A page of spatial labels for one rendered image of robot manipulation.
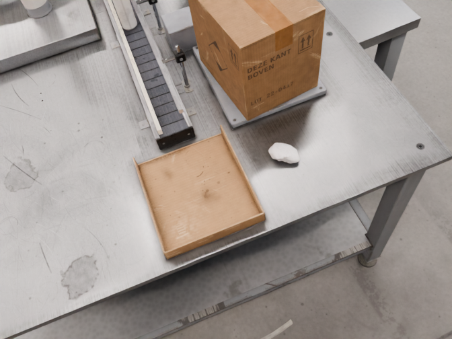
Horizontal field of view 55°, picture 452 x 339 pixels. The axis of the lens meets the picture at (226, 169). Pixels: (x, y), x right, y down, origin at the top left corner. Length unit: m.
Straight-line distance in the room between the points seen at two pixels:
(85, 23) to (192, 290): 1.03
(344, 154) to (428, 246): 0.95
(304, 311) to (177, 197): 0.91
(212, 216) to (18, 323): 0.52
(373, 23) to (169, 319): 1.24
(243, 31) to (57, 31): 0.78
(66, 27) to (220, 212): 0.89
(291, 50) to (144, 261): 0.64
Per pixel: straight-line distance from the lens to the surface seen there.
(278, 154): 1.14
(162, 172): 1.19
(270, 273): 1.68
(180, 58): 1.27
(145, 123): 1.31
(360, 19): 1.57
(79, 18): 1.67
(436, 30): 2.91
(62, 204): 1.25
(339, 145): 1.21
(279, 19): 1.10
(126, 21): 1.52
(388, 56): 1.67
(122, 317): 1.73
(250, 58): 1.07
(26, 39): 1.68
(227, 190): 1.13
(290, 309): 1.87
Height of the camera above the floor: 1.81
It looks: 57 degrees down
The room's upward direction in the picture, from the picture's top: 11 degrees counter-clockwise
